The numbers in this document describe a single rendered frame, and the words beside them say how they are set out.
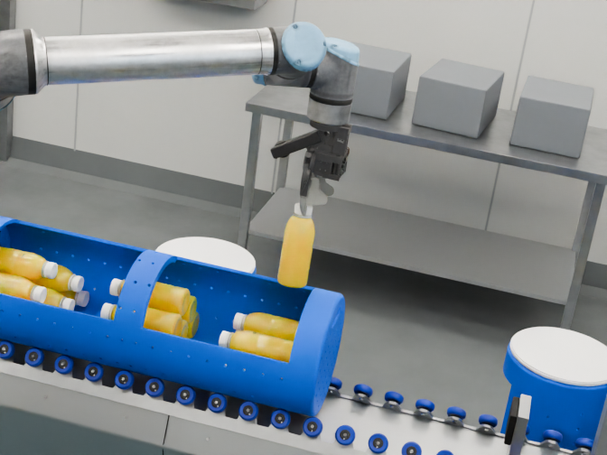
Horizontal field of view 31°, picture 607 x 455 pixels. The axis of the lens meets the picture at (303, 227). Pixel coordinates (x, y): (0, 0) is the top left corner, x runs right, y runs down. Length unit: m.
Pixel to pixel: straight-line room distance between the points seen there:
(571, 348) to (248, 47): 1.27
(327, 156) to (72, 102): 4.03
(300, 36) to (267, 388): 0.80
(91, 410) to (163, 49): 0.97
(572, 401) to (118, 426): 1.08
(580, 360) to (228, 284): 0.90
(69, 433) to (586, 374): 1.25
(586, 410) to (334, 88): 1.06
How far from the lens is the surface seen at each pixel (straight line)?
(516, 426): 2.49
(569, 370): 2.81
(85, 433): 2.69
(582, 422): 2.84
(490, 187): 5.73
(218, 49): 2.06
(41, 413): 2.71
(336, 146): 2.33
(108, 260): 2.76
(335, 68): 2.26
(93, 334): 2.54
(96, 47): 2.02
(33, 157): 6.43
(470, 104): 4.83
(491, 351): 5.05
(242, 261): 3.05
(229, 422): 2.56
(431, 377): 4.74
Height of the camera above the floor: 2.33
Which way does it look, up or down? 23 degrees down
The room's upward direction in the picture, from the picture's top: 8 degrees clockwise
